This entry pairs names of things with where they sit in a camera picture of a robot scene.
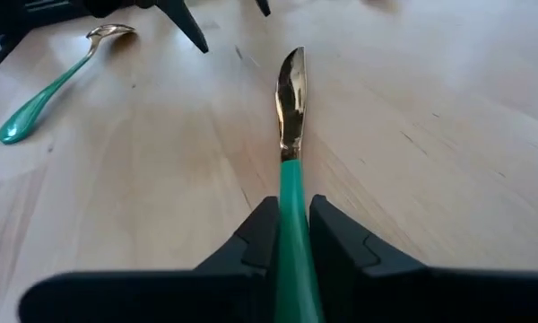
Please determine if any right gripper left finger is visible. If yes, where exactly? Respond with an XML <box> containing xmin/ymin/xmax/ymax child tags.
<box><xmin>20</xmin><ymin>196</ymin><xmax>280</xmax><ymax>323</ymax></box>

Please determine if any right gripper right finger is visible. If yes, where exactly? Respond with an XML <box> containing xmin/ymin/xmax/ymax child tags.
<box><xmin>308</xmin><ymin>195</ymin><xmax>538</xmax><ymax>323</ymax></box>

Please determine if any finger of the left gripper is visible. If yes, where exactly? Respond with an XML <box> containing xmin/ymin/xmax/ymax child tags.
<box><xmin>254</xmin><ymin>0</ymin><xmax>273</xmax><ymax>19</ymax></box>
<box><xmin>154</xmin><ymin>0</ymin><xmax>210</xmax><ymax>55</ymax></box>

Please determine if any gold spoon with green handle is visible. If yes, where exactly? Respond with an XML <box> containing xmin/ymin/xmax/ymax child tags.
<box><xmin>0</xmin><ymin>22</ymin><xmax>136</xmax><ymax>145</ymax></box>

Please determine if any gold knife with green handle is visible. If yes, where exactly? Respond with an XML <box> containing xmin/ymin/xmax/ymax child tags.
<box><xmin>272</xmin><ymin>46</ymin><xmax>327</xmax><ymax>323</ymax></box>

